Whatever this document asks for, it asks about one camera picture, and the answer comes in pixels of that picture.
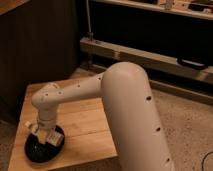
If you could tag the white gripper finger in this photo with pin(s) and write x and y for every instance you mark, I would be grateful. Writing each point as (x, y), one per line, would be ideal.
(42, 137)
(53, 134)

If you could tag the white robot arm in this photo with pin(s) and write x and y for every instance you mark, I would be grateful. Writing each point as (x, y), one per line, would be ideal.
(130, 110)

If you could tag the small clear plastic bottle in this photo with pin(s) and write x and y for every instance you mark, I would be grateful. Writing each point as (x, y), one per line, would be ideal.
(53, 141)

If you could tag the metal vertical pole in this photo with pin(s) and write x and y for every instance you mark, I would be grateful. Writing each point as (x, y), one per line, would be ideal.
(90, 32)

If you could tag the black ceramic bowl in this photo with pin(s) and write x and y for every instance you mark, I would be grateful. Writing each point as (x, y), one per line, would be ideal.
(40, 153)

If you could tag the light wooden table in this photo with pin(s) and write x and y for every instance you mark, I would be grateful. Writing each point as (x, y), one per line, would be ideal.
(87, 136)

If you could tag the dark wooden cabinet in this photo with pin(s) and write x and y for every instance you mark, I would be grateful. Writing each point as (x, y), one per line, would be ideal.
(38, 43)

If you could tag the wooden bench beam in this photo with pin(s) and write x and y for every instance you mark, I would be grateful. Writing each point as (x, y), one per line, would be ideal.
(146, 59)

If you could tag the black handle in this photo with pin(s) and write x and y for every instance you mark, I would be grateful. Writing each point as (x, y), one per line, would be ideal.
(192, 64)

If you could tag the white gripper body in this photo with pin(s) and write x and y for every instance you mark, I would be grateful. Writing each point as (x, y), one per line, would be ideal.
(46, 126)

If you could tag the wooden shelf with items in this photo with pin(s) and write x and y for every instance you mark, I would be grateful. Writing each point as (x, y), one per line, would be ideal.
(177, 7)

